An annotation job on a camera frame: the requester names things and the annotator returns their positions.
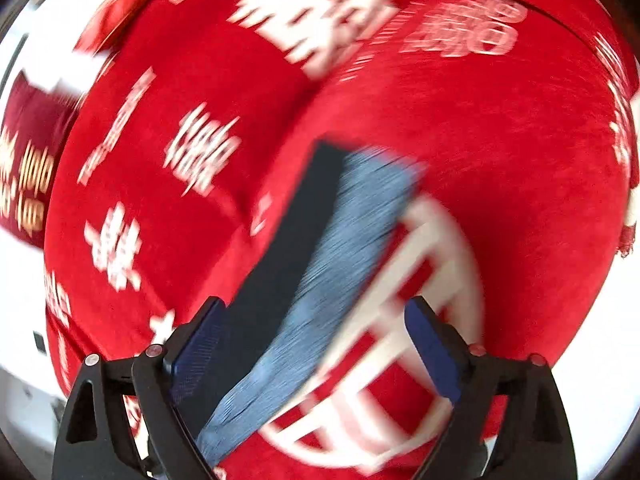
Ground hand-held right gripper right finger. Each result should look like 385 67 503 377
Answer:
404 296 579 480

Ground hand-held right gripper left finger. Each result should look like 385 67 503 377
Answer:
52 296 228 480

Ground black pants with grey waistband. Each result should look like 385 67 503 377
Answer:
177 141 426 468

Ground red printed blanket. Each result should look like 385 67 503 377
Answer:
42 0 640 480

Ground dark red gold-printed pillow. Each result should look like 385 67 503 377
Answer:
0 72 76 248

